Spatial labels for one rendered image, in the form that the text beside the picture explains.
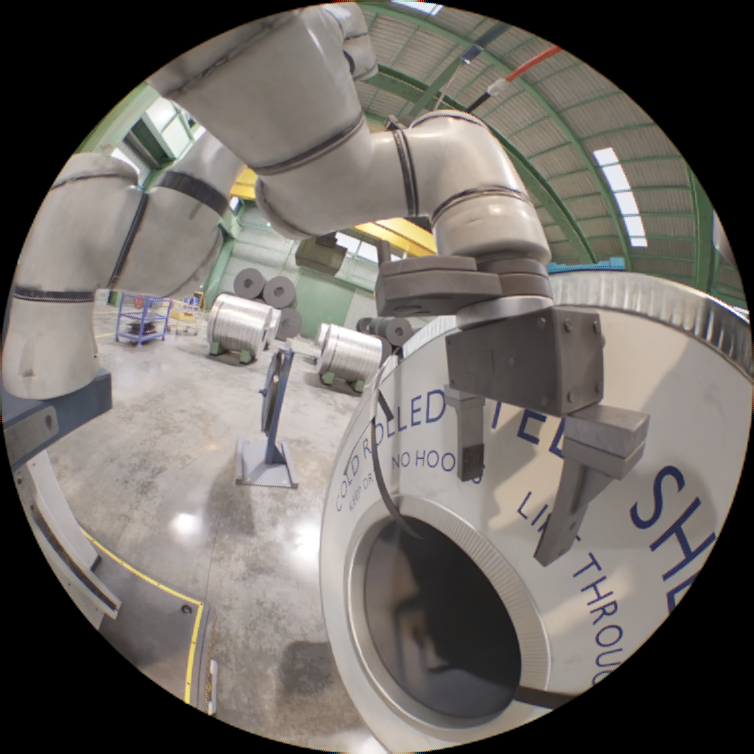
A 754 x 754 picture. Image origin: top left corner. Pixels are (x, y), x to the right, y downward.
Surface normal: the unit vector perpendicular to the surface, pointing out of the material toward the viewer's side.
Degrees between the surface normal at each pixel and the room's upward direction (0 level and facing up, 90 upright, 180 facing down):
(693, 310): 90
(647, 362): 90
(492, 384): 114
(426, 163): 124
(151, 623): 0
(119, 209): 73
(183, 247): 100
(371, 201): 147
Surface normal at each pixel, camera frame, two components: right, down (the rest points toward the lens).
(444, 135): -0.17, 0.11
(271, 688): 0.31, -0.94
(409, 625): 0.37, -0.87
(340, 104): 0.83, 0.55
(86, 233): 0.92, 0.37
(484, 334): -0.99, 0.11
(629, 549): -0.89, -0.24
